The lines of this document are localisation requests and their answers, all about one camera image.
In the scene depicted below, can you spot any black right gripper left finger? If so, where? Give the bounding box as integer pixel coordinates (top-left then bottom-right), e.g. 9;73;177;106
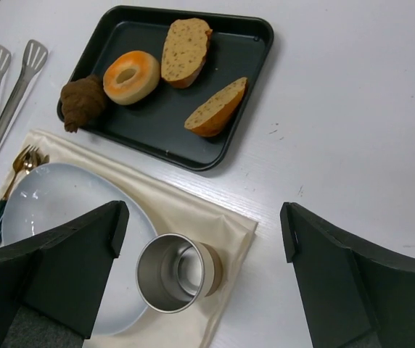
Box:
0;201;129;347

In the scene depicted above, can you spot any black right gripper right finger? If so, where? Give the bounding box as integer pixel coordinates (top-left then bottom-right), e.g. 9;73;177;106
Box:
280;202;415;347

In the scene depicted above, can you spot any brown chocolate croissant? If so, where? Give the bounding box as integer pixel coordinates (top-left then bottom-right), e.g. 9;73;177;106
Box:
60;75;108;133

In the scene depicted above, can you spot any small bread slice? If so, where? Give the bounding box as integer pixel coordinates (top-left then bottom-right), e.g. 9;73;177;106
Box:
184;77;248;138

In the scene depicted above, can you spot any large bread slice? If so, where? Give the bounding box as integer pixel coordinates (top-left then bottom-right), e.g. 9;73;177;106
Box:
161;18;213;89

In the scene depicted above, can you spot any light blue oval plate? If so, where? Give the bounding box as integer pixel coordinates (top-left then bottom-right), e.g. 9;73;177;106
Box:
1;162;157;336

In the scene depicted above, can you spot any stainless steel cup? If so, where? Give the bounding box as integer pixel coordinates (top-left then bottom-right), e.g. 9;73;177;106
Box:
136;233;223;314

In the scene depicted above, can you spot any cream cloth placemat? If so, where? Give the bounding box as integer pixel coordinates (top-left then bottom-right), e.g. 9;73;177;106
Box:
0;128;259;348

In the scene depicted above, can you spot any orange bagel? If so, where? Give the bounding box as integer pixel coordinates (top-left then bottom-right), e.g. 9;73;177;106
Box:
103;51;160;106

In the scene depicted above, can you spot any black baking tray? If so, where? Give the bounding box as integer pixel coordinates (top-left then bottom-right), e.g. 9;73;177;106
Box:
70;5;274;171

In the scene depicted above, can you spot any gold fork green handle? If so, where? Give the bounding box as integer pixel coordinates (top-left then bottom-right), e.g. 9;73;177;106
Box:
0;144;41;240

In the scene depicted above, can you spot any gold spoon green handle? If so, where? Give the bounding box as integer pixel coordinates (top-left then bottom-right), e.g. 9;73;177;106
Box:
0;151;45;247

